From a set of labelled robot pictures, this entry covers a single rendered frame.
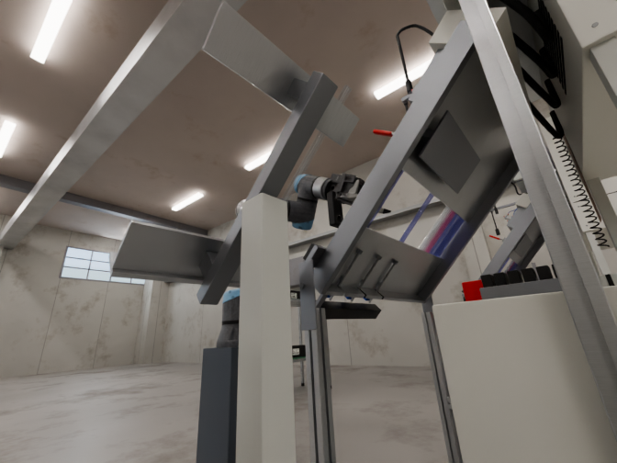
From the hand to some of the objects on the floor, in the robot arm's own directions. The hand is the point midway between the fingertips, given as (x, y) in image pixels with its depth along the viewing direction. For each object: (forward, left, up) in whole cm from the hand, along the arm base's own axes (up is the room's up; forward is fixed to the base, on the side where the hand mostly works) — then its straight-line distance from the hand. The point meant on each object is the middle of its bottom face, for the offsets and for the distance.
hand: (377, 207), depth 79 cm
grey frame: (+12, +24, -90) cm, 94 cm away
